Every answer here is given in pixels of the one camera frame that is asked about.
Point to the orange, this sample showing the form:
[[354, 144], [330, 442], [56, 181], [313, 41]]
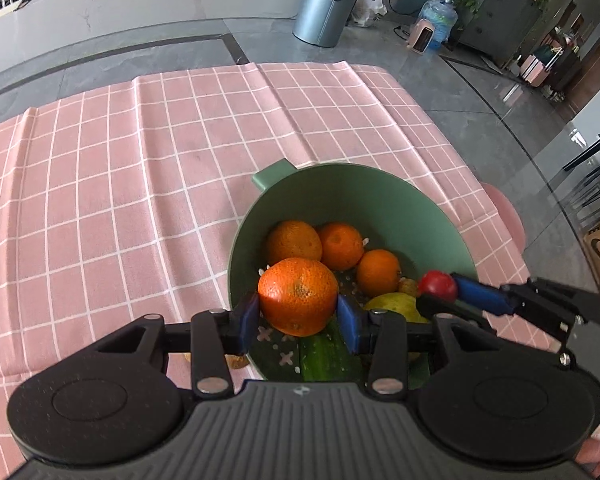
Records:
[[292, 239], [378, 273], [298, 296], [342, 246]]

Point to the grey metal trash bin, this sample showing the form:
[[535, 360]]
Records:
[[321, 22]]

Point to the yellow green pear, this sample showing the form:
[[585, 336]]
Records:
[[397, 302]]

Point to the brown kiwi fruit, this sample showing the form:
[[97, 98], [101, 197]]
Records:
[[237, 362], [409, 287]]

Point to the white marble tv bench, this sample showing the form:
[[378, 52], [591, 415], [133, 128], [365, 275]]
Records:
[[46, 25]]

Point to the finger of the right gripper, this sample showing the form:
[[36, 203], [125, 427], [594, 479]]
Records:
[[481, 296], [429, 306]]

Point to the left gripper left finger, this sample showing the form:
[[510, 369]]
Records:
[[208, 338]]

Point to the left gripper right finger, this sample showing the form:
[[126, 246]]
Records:
[[388, 339]]

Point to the white plastic bag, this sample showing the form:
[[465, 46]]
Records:
[[365, 12]]

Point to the dark green cucumber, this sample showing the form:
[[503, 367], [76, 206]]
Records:
[[324, 357]]

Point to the dark grey cabinet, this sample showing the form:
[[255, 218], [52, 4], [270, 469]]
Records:
[[497, 27]]

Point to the red tomato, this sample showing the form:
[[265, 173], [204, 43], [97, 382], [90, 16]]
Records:
[[438, 284]]

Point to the blue water jug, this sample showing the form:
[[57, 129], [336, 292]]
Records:
[[441, 14]]

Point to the pink small heater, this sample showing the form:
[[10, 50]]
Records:
[[420, 36]]

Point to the green plastic bowl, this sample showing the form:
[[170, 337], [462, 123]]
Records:
[[387, 211]]

